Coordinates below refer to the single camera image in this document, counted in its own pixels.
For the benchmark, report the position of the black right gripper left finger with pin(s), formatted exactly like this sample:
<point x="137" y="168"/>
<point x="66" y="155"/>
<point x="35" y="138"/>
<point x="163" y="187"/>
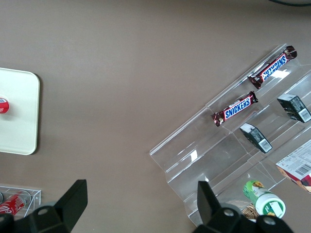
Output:
<point x="70" y="206"/>

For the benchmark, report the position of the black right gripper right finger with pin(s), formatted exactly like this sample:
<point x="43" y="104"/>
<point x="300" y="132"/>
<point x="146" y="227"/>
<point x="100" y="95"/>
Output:
<point x="209" y="206"/>

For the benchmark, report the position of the deep wicker basket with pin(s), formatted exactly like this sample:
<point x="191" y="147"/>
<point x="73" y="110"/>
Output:
<point x="249" y="212"/>

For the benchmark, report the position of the beige plastic tray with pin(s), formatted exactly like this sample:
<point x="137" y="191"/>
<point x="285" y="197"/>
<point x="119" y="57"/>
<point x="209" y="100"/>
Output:
<point x="22" y="126"/>

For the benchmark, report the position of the clear acrylic bottle rack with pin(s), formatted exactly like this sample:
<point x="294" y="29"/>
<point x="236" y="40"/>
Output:
<point x="36" y="194"/>

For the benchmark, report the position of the clear acrylic stepped display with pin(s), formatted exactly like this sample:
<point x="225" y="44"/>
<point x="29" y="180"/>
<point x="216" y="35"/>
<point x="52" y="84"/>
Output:
<point x="206" y="155"/>

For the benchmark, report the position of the red cola bottle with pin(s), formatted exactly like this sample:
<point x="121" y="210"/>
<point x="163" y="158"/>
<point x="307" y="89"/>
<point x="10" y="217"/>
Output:
<point x="12" y="206"/>

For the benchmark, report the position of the green white plastic bottle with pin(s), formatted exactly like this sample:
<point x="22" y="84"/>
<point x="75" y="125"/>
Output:
<point x="267" y="204"/>

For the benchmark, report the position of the small black carton box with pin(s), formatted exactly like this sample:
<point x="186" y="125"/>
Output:
<point x="255" y="137"/>
<point x="294" y="106"/>

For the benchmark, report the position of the red white printed box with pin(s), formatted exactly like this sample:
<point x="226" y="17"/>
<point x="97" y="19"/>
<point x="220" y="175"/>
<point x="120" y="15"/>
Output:
<point x="296" y="165"/>

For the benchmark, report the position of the Snickers chocolate bar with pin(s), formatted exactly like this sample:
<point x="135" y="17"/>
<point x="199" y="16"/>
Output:
<point x="236" y="109"/>
<point x="273" y="66"/>

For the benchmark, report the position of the red white yogurt cup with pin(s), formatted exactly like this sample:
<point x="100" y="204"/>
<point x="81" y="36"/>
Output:
<point x="3" y="105"/>

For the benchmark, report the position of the brown table cover mat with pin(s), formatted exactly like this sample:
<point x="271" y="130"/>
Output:
<point x="121" y="72"/>

